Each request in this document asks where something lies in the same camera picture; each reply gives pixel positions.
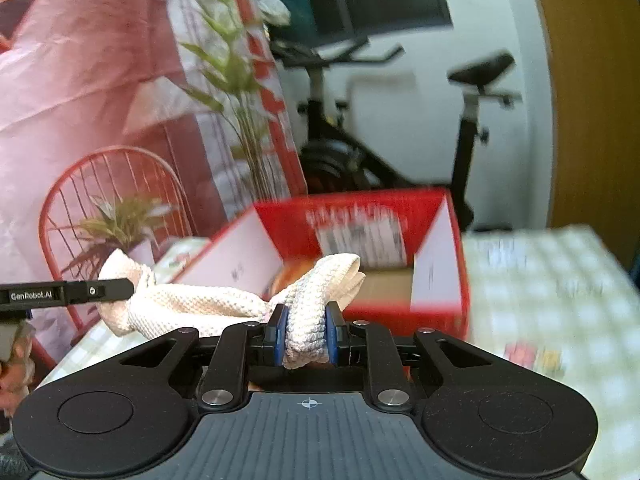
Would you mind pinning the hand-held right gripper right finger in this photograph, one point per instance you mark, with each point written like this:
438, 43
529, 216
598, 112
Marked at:
330, 334

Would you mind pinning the red cardboard box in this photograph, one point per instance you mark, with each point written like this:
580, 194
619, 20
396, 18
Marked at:
290, 217

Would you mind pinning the checked tablecloth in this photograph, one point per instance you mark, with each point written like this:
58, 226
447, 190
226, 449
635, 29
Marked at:
540, 280

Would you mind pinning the white plastic bag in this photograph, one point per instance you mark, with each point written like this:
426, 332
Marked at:
274, 10

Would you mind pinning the wooden door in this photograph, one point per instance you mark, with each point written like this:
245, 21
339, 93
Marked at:
595, 90

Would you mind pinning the person's left hand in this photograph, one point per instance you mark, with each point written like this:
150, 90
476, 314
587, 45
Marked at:
22, 372

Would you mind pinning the printed room backdrop cloth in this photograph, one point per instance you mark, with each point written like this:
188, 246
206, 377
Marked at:
90, 85

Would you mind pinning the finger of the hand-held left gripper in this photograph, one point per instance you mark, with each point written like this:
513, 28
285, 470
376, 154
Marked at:
100, 291

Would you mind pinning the white waffle towel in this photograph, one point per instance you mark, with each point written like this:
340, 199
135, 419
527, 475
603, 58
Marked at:
200, 305

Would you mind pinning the black exercise bike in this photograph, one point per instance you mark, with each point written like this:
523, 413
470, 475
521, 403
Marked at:
320, 160

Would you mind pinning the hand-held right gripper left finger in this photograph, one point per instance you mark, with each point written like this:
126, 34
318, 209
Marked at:
278, 334

